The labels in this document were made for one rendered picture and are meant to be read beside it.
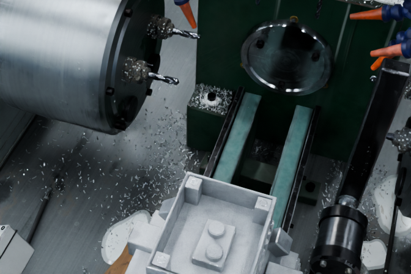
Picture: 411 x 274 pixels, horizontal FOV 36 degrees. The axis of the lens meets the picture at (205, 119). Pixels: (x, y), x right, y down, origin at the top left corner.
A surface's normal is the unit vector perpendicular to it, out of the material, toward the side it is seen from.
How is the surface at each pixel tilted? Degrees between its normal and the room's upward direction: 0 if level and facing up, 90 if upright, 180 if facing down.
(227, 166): 0
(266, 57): 90
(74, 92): 77
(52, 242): 0
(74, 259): 0
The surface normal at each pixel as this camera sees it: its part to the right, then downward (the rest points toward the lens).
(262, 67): -0.30, 0.71
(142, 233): 0.04, -0.65
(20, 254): 0.84, -0.11
